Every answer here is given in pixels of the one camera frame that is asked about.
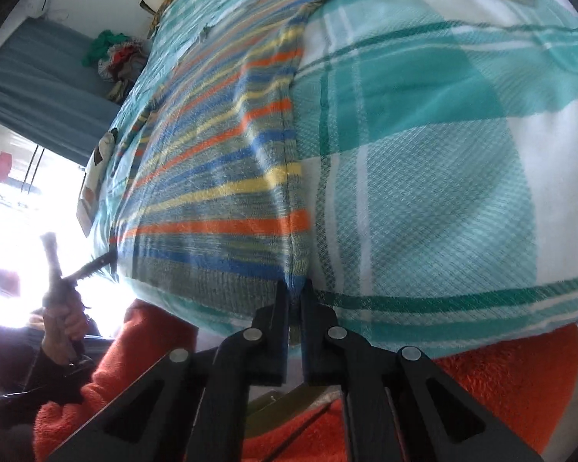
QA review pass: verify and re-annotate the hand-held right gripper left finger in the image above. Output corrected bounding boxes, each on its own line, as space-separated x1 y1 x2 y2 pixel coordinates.
43 279 291 462

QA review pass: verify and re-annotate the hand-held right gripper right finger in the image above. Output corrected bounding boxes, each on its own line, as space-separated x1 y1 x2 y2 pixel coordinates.
301 279 546 462

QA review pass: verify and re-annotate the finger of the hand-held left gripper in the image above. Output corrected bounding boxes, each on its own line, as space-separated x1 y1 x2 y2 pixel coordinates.
62 251 116 284

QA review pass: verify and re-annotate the pile of colourful clothes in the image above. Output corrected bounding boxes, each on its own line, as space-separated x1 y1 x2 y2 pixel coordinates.
81 29 150 105

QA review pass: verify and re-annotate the person's left hand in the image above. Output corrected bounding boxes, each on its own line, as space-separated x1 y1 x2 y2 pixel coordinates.
41 293 91 365

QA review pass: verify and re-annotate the patterned brown white pillow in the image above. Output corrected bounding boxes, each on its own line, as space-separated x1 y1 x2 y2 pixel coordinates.
74 127 122 238

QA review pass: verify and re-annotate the orange fuzzy blanket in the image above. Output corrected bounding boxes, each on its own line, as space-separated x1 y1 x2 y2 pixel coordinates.
33 298 578 462

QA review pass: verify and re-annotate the grey-blue curtain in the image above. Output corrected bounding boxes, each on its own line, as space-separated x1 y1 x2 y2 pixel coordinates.
0 16 141 167

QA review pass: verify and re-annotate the teal plaid bedsheet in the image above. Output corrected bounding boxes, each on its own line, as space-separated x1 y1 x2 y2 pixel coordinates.
77 0 578 353

